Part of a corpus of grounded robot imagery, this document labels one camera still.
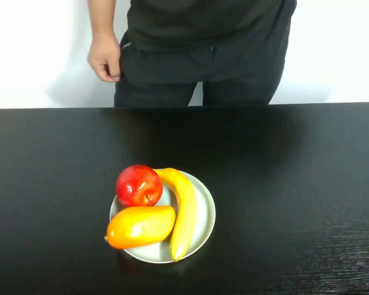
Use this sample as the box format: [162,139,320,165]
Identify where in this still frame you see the grey round plate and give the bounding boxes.
[109,168,216,264]

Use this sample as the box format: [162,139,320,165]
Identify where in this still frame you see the yellow banana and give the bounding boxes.
[153,167,198,262]

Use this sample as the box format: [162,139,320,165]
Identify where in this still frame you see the red apple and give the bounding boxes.
[115,164,164,208]

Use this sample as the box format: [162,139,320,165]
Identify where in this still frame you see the black trousers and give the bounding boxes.
[113,18,292,108]

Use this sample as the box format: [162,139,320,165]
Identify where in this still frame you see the person's right hand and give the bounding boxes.
[87,33,123,84]

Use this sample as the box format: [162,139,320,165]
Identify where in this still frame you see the orange yellow mango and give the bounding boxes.
[103,205,177,250]

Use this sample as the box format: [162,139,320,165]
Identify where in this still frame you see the person's right forearm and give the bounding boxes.
[87,0,118,39]

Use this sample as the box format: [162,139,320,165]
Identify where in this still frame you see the dark green t-shirt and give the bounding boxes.
[125,0,297,52]

